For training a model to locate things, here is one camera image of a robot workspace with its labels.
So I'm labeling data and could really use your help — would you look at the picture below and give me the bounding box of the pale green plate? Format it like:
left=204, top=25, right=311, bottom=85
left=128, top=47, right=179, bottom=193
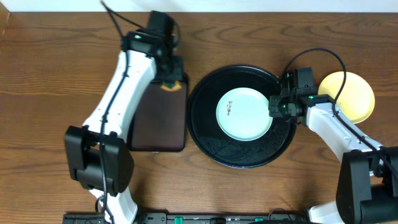
left=216, top=87, right=272, bottom=141

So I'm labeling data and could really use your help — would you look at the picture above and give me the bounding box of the black round tray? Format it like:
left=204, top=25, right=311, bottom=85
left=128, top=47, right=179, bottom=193
left=187, top=65, right=296, bottom=169

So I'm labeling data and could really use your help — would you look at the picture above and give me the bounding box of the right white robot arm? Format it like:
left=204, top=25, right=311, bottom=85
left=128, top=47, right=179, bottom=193
left=269, top=95, right=397, bottom=223

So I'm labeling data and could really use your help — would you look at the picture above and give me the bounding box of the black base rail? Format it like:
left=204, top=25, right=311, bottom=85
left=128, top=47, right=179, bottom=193
left=62, top=211, right=376, bottom=224

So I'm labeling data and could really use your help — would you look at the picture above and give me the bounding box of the black rectangular water tray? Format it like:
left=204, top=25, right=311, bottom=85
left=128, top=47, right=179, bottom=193
left=127, top=75, right=189, bottom=152

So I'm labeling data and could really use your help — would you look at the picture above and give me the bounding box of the yellow plate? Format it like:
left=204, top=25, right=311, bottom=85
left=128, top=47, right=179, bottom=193
left=318, top=72, right=375, bottom=124

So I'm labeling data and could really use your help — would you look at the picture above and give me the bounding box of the green and orange sponge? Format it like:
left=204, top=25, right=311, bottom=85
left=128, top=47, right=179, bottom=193
left=160, top=80, right=182, bottom=92

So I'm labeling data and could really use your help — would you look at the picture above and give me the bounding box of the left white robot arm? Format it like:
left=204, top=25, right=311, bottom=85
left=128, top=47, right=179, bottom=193
left=63, top=28, right=183, bottom=223

